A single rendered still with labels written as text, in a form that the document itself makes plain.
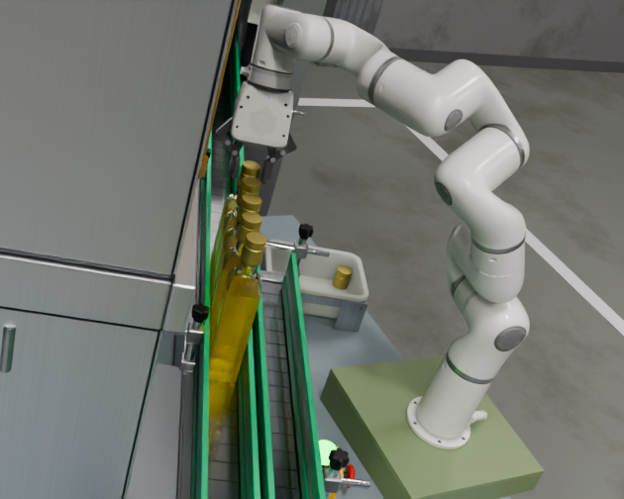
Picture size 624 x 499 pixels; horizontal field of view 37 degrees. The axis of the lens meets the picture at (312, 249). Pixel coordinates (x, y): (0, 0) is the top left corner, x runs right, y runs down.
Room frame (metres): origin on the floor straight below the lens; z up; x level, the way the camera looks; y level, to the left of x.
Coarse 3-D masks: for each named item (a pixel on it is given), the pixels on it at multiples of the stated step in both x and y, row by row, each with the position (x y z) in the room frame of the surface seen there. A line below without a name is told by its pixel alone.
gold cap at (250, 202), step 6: (246, 198) 1.34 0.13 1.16; (252, 198) 1.35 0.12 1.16; (258, 198) 1.35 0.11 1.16; (240, 204) 1.34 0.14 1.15; (246, 204) 1.33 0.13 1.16; (252, 204) 1.33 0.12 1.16; (258, 204) 1.34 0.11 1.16; (240, 210) 1.34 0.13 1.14; (246, 210) 1.33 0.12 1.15; (252, 210) 1.33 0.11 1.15; (258, 210) 1.34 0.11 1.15; (240, 216) 1.33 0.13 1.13
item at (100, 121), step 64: (0, 0) 0.70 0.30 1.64; (64, 0) 0.71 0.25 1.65; (128, 0) 0.72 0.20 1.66; (192, 0) 0.73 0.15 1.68; (0, 64) 0.70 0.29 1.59; (64, 64) 0.71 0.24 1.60; (128, 64) 0.72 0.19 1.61; (192, 64) 0.73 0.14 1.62; (0, 128) 0.70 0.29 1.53; (64, 128) 0.71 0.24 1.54; (128, 128) 0.72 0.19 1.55; (192, 128) 0.74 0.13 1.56; (0, 192) 0.70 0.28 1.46; (64, 192) 0.71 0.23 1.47; (128, 192) 0.73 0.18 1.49; (192, 192) 0.74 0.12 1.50; (0, 256) 0.70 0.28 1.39; (64, 256) 0.71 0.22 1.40; (128, 256) 0.73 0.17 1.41; (192, 256) 0.79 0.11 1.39; (0, 320) 0.70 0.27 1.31; (64, 320) 0.72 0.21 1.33; (128, 320) 0.73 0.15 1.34; (0, 384) 0.70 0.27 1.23; (64, 384) 0.72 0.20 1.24; (128, 384) 0.74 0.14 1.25; (0, 448) 0.71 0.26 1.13; (64, 448) 0.72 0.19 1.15; (128, 448) 0.74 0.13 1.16
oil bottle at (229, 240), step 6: (234, 228) 1.36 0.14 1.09; (228, 234) 1.34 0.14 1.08; (234, 234) 1.34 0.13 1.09; (222, 240) 1.36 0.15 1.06; (228, 240) 1.33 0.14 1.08; (234, 240) 1.32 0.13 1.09; (222, 246) 1.34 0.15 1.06; (228, 246) 1.32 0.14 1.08; (222, 252) 1.33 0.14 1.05; (216, 264) 1.36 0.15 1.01; (216, 270) 1.34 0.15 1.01; (216, 276) 1.32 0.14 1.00; (210, 288) 1.36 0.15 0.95; (210, 294) 1.34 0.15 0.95; (210, 300) 1.32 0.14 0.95
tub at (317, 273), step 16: (272, 240) 1.76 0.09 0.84; (272, 256) 1.75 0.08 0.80; (288, 256) 1.76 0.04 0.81; (320, 256) 1.78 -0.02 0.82; (336, 256) 1.79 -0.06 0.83; (352, 256) 1.79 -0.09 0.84; (304, 272) 1.77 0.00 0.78; (320, 272) 1.78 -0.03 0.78; (352, 272) 1.78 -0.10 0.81; (304, 288) 1.61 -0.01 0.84; (320, 288) 1.74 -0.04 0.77; (336, 288) 1.76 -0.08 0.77; (352, 288) 1.74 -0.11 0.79
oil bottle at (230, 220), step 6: (234, 210) 1.41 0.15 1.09; (228, 216) 1.40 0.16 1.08; (234, 216) 1.39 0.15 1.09; (228, 222) 1.38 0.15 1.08; (234, 222) 1.38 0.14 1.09; (222, 228) 1.40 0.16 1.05; (228, 228) 1.37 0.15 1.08; (222, 234) 1.38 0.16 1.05; (216, 252) 1.40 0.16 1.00; (216, 258) 1.38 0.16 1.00; (210, 276) 1.40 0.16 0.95; (210, 282) 1.38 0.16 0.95
